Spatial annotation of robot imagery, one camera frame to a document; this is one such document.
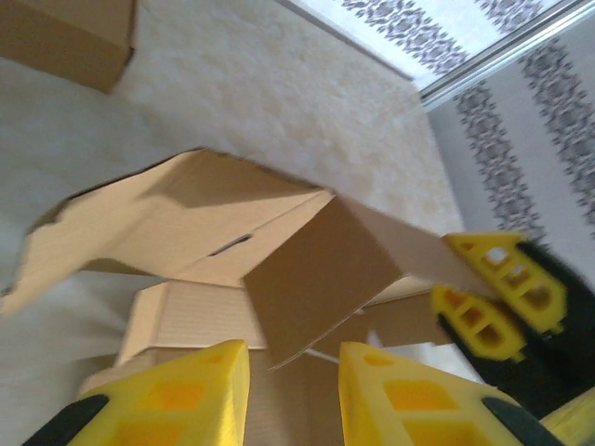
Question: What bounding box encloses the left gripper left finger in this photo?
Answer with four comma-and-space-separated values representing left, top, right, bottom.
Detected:
20, 338, 251, 446

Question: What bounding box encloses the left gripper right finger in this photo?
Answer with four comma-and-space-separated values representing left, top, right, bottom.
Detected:
338, 341, 566, 446

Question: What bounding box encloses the brown cardboard box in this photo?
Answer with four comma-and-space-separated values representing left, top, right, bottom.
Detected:
0, 147, 501, 446
0, 0, 139, 94

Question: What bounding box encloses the right aluminium frame post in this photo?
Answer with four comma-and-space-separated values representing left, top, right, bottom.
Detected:
420, 0, 595, 101

